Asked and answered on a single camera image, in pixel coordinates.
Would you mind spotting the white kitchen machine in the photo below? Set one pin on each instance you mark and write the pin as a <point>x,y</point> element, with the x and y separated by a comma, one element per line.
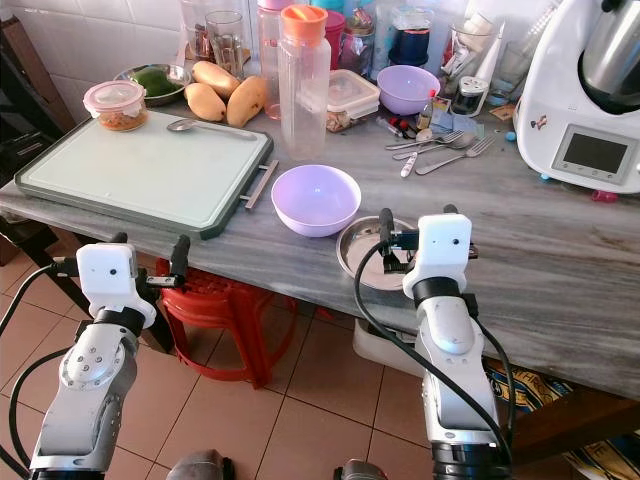
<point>560,90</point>

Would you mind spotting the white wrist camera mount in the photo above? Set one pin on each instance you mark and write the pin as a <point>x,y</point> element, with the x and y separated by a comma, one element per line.
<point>445,245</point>
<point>108,275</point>

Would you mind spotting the short metal spoon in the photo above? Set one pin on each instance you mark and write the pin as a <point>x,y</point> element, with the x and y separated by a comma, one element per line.
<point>463,140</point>

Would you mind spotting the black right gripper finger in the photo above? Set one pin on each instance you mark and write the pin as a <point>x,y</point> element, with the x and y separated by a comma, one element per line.
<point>386,228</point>
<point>450,210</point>

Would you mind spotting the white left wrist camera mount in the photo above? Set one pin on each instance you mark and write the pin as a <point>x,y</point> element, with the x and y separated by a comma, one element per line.
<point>108,275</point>

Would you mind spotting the dark blue jar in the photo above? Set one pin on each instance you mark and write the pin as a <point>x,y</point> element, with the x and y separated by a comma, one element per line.
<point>410,45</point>

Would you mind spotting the red plastic stool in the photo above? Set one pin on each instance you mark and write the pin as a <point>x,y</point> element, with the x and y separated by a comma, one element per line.
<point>220,310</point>

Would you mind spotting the grey robot knee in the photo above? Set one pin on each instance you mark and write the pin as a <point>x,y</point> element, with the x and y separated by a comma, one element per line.
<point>196,466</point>
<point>362,471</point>

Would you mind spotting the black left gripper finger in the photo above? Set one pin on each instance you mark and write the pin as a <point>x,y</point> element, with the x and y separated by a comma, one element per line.
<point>120,239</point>
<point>180,255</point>

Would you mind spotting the clear drinking glass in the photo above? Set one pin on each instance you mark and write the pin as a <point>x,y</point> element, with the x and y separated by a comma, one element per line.
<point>223,40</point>

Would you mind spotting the white plastic bin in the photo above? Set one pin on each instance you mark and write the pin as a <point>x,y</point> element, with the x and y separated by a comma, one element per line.
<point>380,350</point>

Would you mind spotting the small purple bowl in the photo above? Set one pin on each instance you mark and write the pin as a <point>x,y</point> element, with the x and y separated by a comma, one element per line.
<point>408,90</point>

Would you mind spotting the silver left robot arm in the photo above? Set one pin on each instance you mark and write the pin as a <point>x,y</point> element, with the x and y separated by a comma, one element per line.
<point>90,380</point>

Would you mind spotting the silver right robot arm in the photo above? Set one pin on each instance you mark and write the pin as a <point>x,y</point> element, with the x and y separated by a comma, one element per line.
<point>445,345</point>

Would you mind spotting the large purple bowl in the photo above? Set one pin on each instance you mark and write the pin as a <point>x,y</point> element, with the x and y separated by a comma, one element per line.
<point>315,205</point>

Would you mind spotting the pale green cutting board tray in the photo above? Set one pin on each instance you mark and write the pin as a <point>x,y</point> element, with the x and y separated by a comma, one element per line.
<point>150,170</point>

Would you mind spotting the clear plastic food box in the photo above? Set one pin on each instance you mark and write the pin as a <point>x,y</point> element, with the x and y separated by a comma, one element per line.
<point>355,97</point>

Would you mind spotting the grey robot left knee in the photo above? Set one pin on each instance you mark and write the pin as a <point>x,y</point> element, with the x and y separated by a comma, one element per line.
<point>196,466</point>

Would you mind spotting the clear bottle with orange cap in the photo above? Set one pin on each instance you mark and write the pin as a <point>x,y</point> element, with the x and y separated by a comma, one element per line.
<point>305,100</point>

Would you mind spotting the metal bowl with green fruit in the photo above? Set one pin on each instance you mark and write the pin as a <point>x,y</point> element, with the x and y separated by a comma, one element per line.
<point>155,82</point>

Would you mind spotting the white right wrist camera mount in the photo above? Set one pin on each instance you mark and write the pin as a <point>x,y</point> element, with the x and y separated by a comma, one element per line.
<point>445,245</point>

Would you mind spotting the round metal plate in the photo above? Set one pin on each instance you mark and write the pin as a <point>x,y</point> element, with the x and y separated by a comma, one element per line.
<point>360,255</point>

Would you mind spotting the yellow mango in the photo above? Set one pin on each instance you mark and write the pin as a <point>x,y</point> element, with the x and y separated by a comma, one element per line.
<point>247,100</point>
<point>215,77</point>
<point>205,102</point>

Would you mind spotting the pink plastic bottle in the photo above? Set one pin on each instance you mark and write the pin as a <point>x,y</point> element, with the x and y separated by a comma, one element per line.
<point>268,60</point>

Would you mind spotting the metal fork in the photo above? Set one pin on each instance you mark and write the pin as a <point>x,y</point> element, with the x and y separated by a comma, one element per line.
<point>475,149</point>

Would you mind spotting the long metal spoon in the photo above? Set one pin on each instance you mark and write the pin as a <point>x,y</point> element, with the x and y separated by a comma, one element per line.
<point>180,125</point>

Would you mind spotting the grey robot right knee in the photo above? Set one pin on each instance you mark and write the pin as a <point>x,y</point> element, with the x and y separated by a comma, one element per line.
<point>362,471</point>

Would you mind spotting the blue yellow patterned cloth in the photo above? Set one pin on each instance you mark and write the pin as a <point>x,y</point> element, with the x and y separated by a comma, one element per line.
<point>530,385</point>

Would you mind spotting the glass container with pink lid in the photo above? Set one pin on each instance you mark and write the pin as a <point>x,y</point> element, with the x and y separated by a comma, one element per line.
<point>115,100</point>

